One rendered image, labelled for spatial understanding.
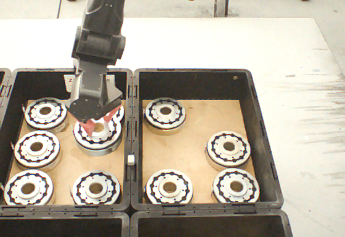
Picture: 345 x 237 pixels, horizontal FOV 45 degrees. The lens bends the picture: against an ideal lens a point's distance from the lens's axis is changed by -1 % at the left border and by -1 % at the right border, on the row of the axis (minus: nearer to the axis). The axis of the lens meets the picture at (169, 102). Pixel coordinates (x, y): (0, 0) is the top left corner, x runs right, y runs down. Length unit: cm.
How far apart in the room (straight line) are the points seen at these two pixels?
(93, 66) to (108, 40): 6
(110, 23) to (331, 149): 81
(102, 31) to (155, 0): 231
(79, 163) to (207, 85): 38
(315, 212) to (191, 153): 36
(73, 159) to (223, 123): 38
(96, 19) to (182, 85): 46
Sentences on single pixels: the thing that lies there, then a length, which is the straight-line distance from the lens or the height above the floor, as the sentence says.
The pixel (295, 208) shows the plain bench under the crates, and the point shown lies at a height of 70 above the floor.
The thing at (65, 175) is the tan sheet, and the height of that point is 83.
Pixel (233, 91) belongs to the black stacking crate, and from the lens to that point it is 113.
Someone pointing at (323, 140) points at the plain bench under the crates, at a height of 70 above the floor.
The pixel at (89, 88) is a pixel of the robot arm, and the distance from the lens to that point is 71.
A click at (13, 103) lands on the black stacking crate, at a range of 107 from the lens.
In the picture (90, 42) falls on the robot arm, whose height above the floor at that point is 120.
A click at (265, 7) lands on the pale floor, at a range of 308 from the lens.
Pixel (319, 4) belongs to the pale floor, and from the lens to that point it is 326.
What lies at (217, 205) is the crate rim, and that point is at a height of 93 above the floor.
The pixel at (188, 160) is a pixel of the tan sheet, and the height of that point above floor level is 83.
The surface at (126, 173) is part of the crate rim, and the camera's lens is 88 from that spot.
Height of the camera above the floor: 165
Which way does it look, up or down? 47 degrees down
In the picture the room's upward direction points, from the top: 4 degrees clockwise
